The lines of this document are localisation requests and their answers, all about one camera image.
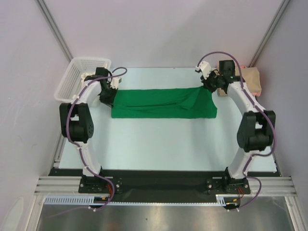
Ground right grey cable duct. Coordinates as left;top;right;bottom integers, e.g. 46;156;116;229
216;194;241;206

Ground left grey cable duct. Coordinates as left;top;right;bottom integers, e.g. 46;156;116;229
44;195;109;205

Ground purple cable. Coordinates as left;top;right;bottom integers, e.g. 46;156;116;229
196;51;276;212
47;66;128;218

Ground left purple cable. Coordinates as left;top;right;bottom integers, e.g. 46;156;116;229
47;66;128;218

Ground folded tan t shirt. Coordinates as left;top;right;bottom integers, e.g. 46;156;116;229
216;64;262;97

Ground white plastic basket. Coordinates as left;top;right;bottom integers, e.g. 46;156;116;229
54;57;112;103

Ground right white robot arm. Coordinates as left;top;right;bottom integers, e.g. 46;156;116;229
195;60;276;193

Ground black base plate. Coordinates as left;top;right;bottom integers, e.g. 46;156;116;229
206;177;251;194
78;170;123;194

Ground left aluminium corner post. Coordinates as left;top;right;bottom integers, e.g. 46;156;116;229
35;0;74;62

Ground green t shirt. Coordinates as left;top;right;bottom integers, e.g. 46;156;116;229
111;87;218;119

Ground grey cable duct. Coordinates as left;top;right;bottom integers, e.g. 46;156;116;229
216;194;241;206
44;195;109;205

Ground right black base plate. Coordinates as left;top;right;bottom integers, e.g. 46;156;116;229
206;177;251;194

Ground right aluminium corner post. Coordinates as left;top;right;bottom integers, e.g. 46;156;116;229
248;0;293;67

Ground cream t shirt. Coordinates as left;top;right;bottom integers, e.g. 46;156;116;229
81;72;95;83

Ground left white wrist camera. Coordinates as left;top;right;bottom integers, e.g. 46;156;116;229
109;77;122;90

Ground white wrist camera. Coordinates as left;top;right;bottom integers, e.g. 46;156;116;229
109;77;122;90
195;61;212;79

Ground aluminium front rail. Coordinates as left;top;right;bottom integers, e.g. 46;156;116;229
34;176;297;196

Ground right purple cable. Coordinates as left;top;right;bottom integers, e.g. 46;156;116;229
196;51;276;212

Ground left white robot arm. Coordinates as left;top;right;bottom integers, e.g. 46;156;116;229
59;67;121;193

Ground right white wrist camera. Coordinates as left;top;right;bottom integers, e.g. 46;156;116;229
195;61;212;79

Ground aluminium corner post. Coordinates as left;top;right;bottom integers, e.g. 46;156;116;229
248;0;293;67
35;0;74;62

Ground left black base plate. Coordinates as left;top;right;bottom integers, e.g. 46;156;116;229
78;170;123;194

